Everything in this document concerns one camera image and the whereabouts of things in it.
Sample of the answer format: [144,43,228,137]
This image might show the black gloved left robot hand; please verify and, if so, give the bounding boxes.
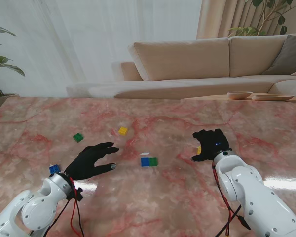
[64,142,120,181]

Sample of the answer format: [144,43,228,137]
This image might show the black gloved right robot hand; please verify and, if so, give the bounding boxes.
[191,128,232,163]

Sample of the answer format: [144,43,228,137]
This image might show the wooden bowl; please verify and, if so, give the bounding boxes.
[226,91,254,100]

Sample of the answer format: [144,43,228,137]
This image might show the wooden tray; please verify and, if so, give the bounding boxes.
[251,93,295,102]

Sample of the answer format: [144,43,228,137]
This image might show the beige sofa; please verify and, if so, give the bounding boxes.
[66,34,296,100]

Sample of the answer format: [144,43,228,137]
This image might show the grey plant pot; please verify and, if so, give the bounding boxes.
[0,93,20,114]

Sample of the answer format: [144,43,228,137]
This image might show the broad leaf potted plant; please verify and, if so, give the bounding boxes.
[0,23,26,97]

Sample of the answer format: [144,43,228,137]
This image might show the grey sofa cushion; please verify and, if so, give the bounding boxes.
[262,34,296,76]

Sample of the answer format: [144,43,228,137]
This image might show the beige curtain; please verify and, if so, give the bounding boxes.
[196,0,296,40]

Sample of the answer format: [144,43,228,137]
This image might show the white sheer curtain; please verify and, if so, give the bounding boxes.
[0,0,203,97]

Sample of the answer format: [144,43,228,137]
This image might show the tall green leafy plant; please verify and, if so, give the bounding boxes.
[227,0,296,38]

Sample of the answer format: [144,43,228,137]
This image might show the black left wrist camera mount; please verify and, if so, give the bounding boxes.
[68,187,83,202]

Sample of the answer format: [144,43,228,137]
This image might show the left arm red black cables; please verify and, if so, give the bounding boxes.
[43,176,86,237]

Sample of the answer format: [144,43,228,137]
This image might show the arm red black cables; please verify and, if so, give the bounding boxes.
[212,162,252,237]
[43,176,86,237]

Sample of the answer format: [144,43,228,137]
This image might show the right arm red black cables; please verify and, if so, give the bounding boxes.
[212,162,252,237]

